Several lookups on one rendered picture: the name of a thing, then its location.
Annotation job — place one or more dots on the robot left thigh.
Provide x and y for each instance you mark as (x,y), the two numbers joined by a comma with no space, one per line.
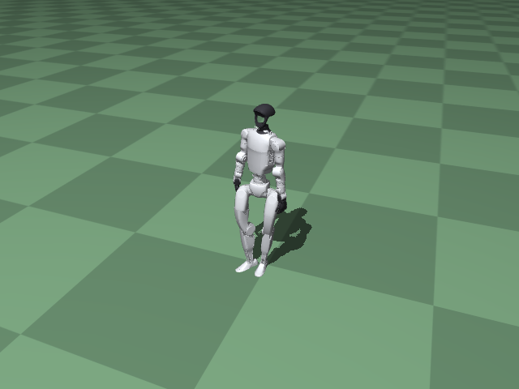
(270,215)

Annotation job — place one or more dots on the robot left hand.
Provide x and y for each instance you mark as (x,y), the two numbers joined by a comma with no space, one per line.
(282,205)

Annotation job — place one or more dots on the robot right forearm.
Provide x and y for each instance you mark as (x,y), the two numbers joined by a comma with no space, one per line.
(238,170)

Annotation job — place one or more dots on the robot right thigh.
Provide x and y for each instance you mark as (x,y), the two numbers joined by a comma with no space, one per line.
(241,209)

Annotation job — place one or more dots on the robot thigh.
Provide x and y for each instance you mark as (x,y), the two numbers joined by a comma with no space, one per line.
(270,215)
(241,209)

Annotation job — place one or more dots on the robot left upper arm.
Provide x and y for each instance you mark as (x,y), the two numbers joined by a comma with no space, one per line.
(278,146)

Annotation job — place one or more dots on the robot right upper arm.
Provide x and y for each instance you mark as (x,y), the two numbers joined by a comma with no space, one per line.
(242,155)

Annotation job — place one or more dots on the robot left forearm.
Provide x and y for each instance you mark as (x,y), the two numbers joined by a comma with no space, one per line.
(281,184)

